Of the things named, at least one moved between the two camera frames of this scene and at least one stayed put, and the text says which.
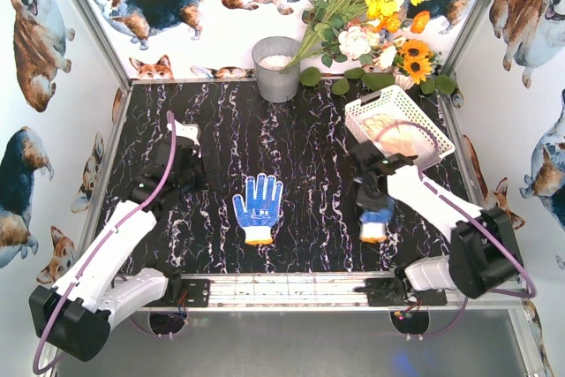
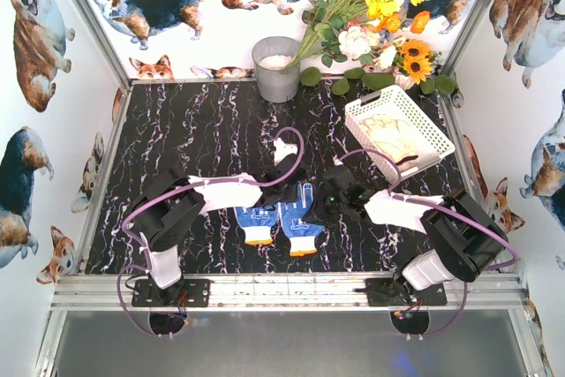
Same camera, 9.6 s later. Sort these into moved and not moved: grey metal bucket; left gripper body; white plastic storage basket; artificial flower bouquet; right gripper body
Moved: right gripper body; left gripper body
Not moved: white plastic storage basket; grey metal bucket; artificial flower bouquet
